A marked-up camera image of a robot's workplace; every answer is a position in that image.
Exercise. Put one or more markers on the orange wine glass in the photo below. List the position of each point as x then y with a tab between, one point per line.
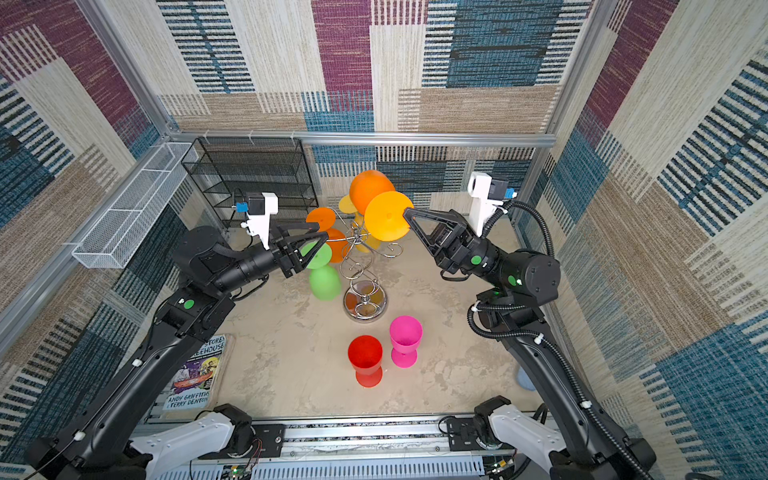
382	206
326	219

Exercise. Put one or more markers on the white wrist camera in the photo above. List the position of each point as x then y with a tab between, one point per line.
258	209
487	195

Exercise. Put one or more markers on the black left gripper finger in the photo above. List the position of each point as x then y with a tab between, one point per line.
293	231
312	255

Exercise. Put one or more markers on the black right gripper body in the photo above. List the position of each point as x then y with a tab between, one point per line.
479	256

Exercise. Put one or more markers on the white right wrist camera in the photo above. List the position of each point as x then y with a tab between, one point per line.
487	195

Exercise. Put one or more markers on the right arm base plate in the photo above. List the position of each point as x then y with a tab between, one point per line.
462	435

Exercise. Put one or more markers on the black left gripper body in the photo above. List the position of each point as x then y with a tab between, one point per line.
282	261

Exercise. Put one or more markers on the pink wine glass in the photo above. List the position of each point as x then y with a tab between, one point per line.
406	333

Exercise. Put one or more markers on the yellow wine glass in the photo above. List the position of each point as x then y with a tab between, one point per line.
358	235

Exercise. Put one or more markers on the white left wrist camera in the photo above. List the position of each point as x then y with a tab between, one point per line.
258	209

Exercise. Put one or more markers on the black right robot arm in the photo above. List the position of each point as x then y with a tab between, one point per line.
587	443

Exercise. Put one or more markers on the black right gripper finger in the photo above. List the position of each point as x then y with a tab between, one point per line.
421	219
432	239

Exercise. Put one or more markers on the red wine glass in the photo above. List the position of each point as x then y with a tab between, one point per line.
365	354

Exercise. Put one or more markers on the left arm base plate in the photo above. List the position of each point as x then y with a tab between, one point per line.
262	441

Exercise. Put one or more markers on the green wine glass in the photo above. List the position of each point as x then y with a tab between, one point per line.
324	279

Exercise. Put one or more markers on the colourful paperback book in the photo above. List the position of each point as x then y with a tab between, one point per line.
194	386

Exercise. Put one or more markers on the blue grey glasses case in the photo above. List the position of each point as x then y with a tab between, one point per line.
524	380

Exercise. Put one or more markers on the chrome wine glass rack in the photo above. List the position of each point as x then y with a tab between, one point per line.
365	299

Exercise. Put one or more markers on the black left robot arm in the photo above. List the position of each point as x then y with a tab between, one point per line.
95	444

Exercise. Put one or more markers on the white wire mesh basket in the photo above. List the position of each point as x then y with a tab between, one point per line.
118	233

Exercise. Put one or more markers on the black wire mesh shelf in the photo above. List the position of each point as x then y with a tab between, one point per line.
226	169

